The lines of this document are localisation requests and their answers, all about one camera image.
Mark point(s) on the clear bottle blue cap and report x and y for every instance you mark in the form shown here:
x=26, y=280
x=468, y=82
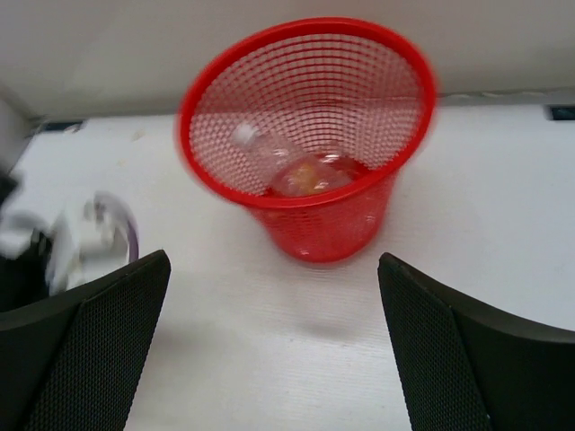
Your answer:
x=272, y=155

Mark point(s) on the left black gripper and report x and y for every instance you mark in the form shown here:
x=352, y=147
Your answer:
x=23, y=277

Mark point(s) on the red mesh plastic bin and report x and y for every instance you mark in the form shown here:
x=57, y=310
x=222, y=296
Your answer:
x=327, y=84

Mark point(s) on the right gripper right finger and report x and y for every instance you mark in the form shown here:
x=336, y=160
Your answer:
x=466, y=365

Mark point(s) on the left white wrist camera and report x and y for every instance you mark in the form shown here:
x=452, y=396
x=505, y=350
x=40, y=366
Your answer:
x=88, y=242

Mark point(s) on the clear bottle yellow cap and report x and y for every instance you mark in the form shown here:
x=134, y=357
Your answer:
x=315, y=175

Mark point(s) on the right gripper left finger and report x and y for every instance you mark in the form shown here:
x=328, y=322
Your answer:
x=73, y=361

